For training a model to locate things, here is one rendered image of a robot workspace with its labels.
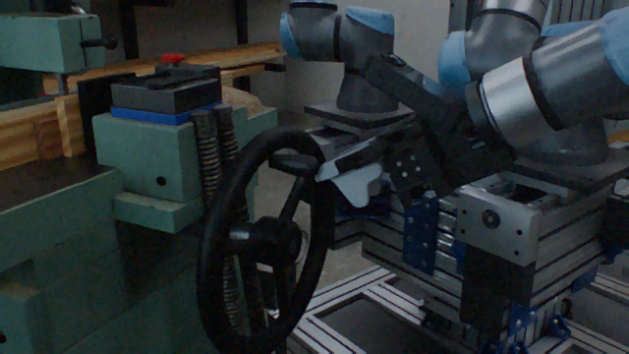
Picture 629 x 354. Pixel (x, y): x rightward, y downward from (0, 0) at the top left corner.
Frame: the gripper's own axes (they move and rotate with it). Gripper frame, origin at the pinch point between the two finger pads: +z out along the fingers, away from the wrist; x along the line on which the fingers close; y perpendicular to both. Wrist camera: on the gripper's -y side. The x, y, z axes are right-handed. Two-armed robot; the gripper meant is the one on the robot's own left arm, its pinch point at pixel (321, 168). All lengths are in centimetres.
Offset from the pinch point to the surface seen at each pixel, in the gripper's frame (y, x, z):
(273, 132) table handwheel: -6.2, -0.9, 3.0
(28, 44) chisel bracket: -31.4, -3.4, 29.5
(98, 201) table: -8.5, -10.9, 22.8
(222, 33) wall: -95, 291, 207
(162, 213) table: -3.7, -9.1, 16.3
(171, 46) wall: -95, 244, 215
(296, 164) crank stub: -1.9, -3.4, 0.6
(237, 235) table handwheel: 3.0, -2.0, 14.3
